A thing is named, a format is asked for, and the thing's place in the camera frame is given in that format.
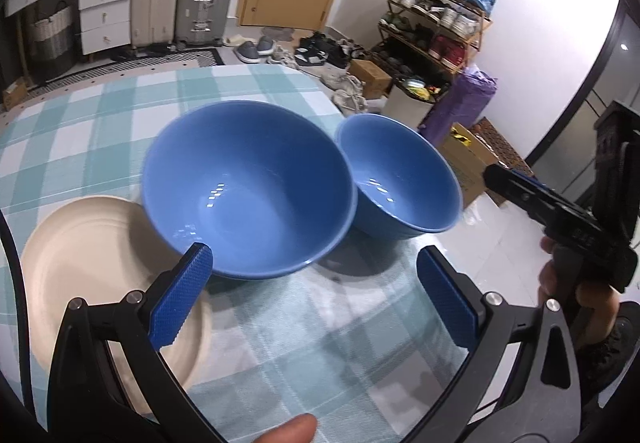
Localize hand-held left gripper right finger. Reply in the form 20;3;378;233
404;245;584;443

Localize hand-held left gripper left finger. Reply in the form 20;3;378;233
46;242;222;443

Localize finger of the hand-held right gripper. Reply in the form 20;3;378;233
483;164;556;226

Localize cream round plate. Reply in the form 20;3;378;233
20;195;214;417

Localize blue ceramic bowl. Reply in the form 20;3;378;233
335;112;464;241
220;173;359;281
141;100;354;280

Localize person's right hand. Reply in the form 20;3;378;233
537;235;622;341

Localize person's left hand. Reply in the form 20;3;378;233
254;413;319;443

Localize brown patterned doormat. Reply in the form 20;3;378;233
472;116;537;207

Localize cardboard box with yellow tape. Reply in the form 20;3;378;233
434;122;502;210

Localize purple rolled yoga mat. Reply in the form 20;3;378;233
418;65;500;150

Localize teal plaid tablecloth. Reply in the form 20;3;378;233
0;63;473;443

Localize dark glass sliding door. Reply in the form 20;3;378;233
522;0;640;204

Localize wooden shoe rack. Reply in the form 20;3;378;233
377;0;497;105

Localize brown cardboard box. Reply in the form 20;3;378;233
347;58;394;99

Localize beige worn sneakers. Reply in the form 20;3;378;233
319;70;372;117

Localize dotted grey rug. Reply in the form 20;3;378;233
0;47;226;111

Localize black sandals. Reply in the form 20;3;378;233
294;30;352;69

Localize small cardboard box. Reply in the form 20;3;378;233
2;78;29;112

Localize grey white sneakers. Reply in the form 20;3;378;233
267;45;301;69

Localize woven laundry basket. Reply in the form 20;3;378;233
26;0;77;70

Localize black cable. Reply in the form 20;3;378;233
0;212;37;420

